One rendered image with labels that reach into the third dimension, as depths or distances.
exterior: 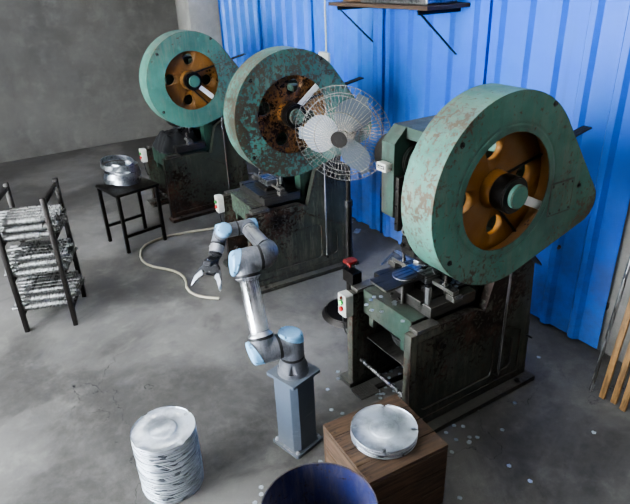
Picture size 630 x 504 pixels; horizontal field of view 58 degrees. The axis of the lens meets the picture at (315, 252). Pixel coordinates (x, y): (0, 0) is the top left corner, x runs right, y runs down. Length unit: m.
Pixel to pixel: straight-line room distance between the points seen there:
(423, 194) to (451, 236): 0.22
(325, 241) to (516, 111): 2.46
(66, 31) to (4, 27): 0.72
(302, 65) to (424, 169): 1.76
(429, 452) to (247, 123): 2.21
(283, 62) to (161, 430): 2.25
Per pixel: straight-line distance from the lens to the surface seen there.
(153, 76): 5.23
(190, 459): 2.82
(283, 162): 3.85
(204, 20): 7.41
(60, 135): 8.82
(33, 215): 4.19
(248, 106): 3.66
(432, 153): 2.21
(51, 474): 3.28
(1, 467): 3.44
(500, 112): 2.30
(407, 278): 2.87
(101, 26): 8.76
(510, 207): 2.44
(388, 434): 2.57
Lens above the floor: 2.18
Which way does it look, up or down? 26 degrees down
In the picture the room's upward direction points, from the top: 2 degrees counter-clockwise
